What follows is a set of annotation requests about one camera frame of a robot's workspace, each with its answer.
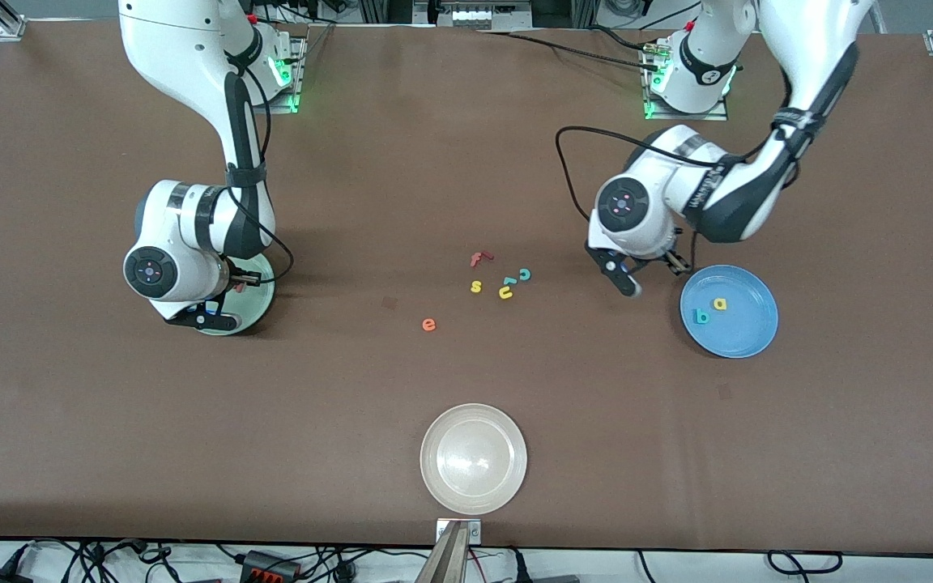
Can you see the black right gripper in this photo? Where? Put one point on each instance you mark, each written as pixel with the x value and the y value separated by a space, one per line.
pixel 235 276

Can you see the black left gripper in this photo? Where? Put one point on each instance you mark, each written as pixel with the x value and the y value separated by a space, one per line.
pixel 671 257

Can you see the teal foam letter q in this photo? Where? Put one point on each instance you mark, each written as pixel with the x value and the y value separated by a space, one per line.
pixel 701 316

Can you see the orange foam letter e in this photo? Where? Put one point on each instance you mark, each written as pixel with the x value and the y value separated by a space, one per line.
pixel 428 325

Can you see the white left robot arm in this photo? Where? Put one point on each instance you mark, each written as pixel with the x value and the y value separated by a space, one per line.
pixel 798 48

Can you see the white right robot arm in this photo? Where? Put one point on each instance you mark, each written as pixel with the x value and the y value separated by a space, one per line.
pixel 175 40

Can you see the light green plate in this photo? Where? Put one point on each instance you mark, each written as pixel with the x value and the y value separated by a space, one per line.
pixel 260 301

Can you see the red foam letter f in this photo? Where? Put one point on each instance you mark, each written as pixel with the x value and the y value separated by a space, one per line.
pixel 477 260

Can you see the blue plate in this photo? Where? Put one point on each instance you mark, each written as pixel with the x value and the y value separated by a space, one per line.
pixel 738 324

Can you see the cream white plate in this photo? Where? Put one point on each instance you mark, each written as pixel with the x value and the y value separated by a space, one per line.
pixel 473 458

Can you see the black orange power adapter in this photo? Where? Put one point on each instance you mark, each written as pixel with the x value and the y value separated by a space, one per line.
pixel 270 565

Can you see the grey control box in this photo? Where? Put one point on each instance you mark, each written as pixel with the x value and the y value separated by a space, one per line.
pixel 489 14

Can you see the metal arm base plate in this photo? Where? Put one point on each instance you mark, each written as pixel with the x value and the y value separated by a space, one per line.
pixel 713 114
pixel 299 65

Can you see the metal mount bracket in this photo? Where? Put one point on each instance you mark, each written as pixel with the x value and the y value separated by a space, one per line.
pixel 476 531

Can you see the aluminium camera mount pole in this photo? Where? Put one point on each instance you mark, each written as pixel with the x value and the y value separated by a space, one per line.
pixel 446 563

